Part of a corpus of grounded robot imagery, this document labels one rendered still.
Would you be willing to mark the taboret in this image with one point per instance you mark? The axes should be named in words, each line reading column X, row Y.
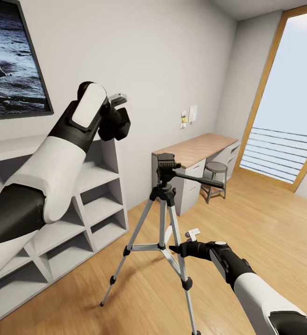
column 215, row 167

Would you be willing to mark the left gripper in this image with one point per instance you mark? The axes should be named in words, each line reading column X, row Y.
column 121, row 117

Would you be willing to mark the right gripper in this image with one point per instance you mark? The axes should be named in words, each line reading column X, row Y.
column 187, row 248

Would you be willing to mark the camera tripod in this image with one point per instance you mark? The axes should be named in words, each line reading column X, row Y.
column 166, row 164

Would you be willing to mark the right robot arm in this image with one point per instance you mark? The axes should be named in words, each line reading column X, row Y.
column 268, row 312

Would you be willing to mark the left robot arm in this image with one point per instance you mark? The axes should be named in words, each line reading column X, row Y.
column 40, row 192

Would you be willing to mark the fixed window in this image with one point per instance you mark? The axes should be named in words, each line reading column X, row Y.
column 274, row 148

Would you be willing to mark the digital camera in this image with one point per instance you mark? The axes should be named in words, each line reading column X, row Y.
column 120, row 132

